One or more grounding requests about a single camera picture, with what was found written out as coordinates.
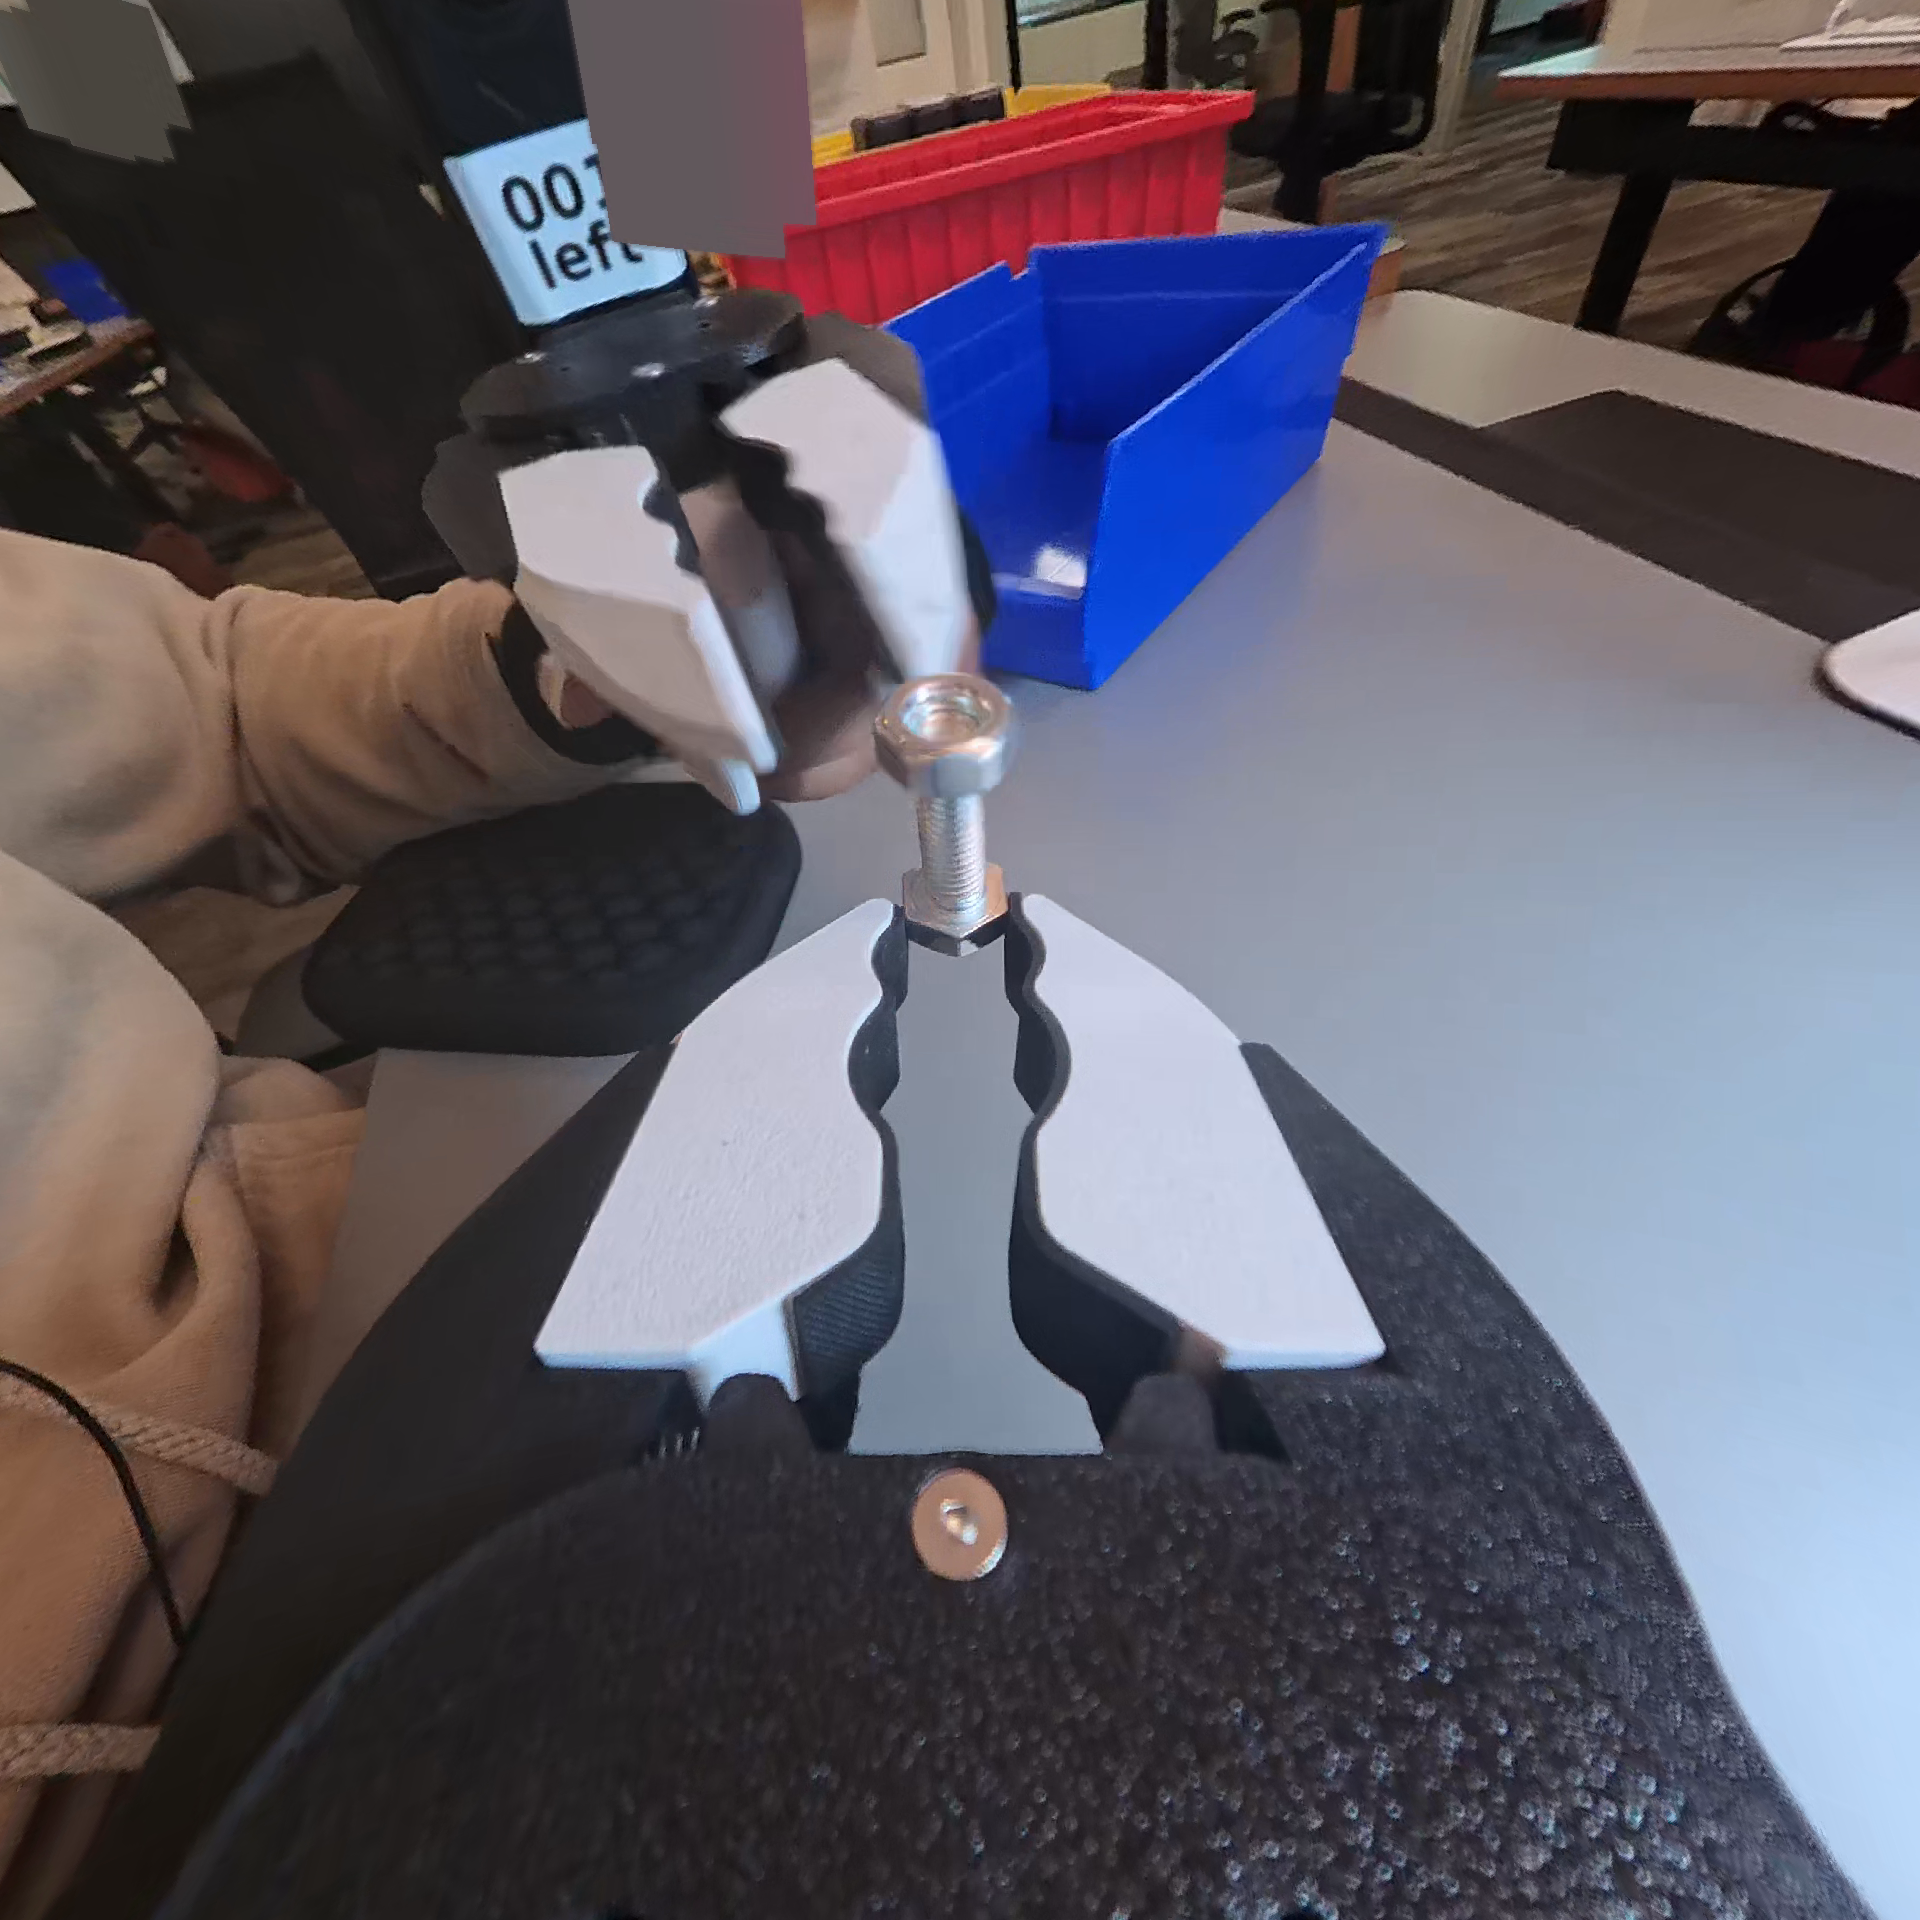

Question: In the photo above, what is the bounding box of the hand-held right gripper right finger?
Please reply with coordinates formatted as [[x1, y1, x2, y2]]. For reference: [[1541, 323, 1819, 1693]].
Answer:
[[1011, 899, 1391, 1401]]

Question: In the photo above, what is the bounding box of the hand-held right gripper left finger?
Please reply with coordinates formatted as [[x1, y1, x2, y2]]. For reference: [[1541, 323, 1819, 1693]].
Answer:
[[538, 899, 906, 1423]]

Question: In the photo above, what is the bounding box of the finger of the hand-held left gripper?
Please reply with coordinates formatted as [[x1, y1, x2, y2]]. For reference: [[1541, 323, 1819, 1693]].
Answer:
[[731, 360, 981, 712], [494, 451, 791, 818]]

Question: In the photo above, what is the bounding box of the steel hex nut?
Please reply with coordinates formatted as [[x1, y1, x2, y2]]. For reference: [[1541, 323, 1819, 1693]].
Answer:
[[872, 676, 1012, 788]]

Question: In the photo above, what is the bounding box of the blue plastic bin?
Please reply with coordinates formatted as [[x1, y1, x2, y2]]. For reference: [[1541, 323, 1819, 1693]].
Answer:
[[886, 222, 1391, 692]]

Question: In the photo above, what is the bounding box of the steel hex bolt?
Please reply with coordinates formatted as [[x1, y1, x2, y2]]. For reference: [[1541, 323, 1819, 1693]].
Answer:
[[894, 676, 1012, 941]]

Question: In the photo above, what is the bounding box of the person's left forearm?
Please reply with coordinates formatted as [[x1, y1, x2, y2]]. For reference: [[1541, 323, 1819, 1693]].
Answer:
[[0, 530, 578, 900]]

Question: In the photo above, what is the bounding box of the person's left hand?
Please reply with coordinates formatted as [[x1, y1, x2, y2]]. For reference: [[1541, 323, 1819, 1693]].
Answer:
[[538, 616, 902, 811]]

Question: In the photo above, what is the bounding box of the black wrist rest pad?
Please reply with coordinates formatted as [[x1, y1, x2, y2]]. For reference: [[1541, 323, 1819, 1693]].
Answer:
[[302, 787, 810, 1054]]

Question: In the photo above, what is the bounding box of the red plastic bin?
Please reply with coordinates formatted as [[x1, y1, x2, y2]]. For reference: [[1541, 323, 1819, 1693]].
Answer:
[[719, 87, 1255, 326]]

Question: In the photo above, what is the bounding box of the yellow plastic bin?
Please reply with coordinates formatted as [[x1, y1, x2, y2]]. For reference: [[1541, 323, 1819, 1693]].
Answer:
[[812, 85, 1118, 154]]

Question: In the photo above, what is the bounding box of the black mesh office chair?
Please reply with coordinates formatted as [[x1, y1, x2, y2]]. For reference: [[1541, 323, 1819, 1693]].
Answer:
[[0, 60, 529, 590]]

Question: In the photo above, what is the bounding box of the person's torso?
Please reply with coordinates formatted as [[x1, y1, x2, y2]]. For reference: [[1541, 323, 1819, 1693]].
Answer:
[[0, 855, 371, 1877]]

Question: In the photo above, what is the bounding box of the white document stand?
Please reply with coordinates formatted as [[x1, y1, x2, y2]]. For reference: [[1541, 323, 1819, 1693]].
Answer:
[[1819, 613, 1920, 740]]

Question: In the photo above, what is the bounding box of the wooden office desk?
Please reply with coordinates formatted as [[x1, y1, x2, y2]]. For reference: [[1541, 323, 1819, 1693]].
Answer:
[[1497, 38, 1920, 338]]

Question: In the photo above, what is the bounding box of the thin black cable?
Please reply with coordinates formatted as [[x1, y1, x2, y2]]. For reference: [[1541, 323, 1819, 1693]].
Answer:
[[0, 1358, 197, 1658]]

